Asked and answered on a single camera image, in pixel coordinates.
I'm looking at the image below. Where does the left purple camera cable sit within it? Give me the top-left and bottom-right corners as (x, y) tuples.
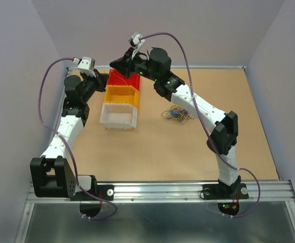
(37, 57), (118, 221)

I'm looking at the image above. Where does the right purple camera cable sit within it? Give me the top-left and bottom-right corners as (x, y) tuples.
(141, 32), (262, 219)

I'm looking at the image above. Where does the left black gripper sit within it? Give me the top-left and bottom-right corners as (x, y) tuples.
(80, 69), (108, 103)

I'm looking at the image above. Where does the red plastic bin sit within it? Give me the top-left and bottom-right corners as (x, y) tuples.
(107, 69), (141, 91)

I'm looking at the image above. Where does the purple camera cable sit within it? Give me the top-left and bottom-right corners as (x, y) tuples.
(37, 57), (118, 221)
(141, 32), (262, 219)

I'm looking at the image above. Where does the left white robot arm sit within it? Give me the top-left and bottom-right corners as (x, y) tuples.
(30, 70), (109, 199)

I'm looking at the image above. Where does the white plastic bin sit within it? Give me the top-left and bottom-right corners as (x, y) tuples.
(100, 103), (138, 130)

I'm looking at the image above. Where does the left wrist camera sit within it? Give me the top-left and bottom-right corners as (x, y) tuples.
(77, 57), (96, 77)

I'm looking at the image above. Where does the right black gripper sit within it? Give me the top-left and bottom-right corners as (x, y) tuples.
(110, 46), (160, 82)

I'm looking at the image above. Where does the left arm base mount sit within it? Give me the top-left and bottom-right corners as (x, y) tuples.
(70, 175), (118, 221)

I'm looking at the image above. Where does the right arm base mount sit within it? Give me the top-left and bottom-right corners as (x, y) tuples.
(199, 176), (249, 217)

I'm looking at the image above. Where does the wire bundle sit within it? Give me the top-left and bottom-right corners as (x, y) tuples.
(161, 105), (194, 125)

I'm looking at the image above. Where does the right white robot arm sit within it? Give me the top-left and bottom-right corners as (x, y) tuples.
(109, 48), (241, 197)

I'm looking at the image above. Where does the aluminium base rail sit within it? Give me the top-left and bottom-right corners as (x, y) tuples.
(25, 180), (295, 203)

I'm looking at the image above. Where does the yellow plastic bin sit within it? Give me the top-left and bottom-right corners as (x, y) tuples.
(103, 85), (139, 108)

